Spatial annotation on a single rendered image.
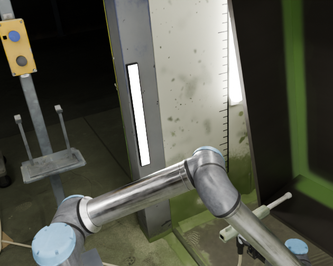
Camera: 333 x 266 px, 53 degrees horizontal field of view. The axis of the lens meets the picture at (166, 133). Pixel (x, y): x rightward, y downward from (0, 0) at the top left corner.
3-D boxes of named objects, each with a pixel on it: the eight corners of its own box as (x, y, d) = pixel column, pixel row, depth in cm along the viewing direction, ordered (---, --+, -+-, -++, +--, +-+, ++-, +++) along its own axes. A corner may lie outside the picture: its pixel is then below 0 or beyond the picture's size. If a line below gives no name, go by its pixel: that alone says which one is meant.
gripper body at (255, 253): (244, 252, 164) (264, 268, 155) (245, 239, 160) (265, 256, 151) (256, 244, 167) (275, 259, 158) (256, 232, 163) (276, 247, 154)
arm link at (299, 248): (314, 256, 131) (309, 278, 137) (304, 235, 141) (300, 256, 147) (289, 256, 132) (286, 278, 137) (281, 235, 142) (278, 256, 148)
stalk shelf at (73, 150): (75, 148, 202) (75, 146, 202) (85, 165, 184) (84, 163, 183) (21, 164, 191) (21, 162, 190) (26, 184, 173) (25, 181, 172)
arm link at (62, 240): (35, 289, 119) (21, 254, 111) (52, 252, 134) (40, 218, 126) (77, 288, 118) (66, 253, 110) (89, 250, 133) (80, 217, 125)
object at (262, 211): (225, 267, 168) (224, 234, 157) (219, 261, 171) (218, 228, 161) (290, 223, 189) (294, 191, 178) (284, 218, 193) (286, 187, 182)
